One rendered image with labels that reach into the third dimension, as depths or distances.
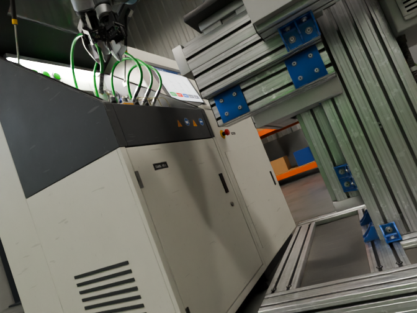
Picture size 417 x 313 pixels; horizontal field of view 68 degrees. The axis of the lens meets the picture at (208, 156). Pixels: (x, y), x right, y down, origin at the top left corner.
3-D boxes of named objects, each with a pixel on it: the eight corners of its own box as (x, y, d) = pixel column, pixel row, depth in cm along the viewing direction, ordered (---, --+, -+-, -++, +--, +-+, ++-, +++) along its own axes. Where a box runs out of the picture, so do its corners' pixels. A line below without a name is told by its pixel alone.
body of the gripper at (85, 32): (93, 46, 119) (80, 13, 111) (84, 43, 124) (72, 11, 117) (110, 40, 122) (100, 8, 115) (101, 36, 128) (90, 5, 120)
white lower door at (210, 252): (200, 348, 97) (126, 146, 103) (195, 348, 98) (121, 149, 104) (264, 263, 154) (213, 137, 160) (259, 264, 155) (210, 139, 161)
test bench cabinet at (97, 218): (206, 387, 94) (118, 146, 100) (88, 388, 121) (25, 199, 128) (272, 281, 156) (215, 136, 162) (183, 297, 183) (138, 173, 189)
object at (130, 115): (128, 146, 104) (112, 102, 106) (119, 150, 106) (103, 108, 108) (211, 137, 159) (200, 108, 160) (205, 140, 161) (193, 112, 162)
